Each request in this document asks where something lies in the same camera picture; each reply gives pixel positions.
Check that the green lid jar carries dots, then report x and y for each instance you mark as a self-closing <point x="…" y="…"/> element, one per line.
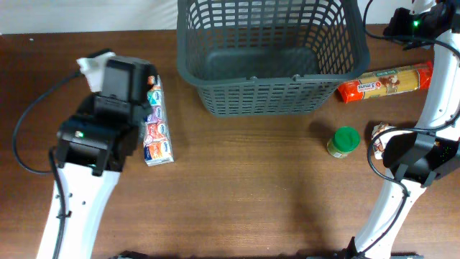
<point x="344" y="141"/>

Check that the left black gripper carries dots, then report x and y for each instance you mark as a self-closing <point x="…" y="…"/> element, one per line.
<point x="92" y="107"/>

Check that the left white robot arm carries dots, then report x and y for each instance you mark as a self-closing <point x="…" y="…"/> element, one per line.
<point x="92" y="147"/>

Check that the crumpled beige snack bag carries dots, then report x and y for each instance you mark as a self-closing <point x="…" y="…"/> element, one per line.
<point x="380" y="143"/>

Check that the grey plastic shopping basket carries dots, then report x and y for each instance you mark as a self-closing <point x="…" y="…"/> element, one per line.
<point x="269" y="57"/>

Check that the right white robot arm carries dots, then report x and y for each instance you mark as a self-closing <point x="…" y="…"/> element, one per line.
<point x="416" y="157"/>

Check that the red spaghetti package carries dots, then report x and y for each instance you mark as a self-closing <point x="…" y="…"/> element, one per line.
<point x="387" y="82"/>

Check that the Kleenex tissue multipack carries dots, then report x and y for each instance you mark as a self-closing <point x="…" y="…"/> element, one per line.
<point x="156" y="140"/>

